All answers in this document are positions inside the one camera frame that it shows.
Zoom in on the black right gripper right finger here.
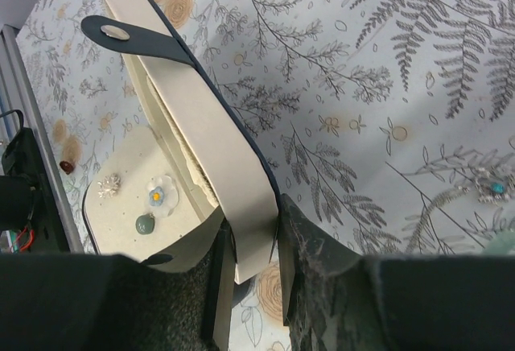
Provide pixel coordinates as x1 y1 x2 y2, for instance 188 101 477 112
278 195 514 350

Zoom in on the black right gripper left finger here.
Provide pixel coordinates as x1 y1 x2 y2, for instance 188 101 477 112
1 223 233 350

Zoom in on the cream and navy jewelry box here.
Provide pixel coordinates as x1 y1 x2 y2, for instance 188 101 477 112
81 0 279 283

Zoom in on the silver blue-stone necklace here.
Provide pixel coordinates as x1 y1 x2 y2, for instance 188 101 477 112
418 165 515 223

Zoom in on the green stone pendant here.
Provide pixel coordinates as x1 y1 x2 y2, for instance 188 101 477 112
135 213 155 235

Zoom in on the silver snowflake earring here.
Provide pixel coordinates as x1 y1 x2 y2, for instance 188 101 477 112
97 174 121 199

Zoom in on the red bead on table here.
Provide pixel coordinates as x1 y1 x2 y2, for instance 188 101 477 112
59 160 76 176

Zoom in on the blue flower earring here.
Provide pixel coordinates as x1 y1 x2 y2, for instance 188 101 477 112
146 175 179 219

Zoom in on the pale green jade bangle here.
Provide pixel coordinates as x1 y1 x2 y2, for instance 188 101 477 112
482 231 515 256

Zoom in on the floral table mat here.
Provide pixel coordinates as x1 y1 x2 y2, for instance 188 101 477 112
16 0 514 350

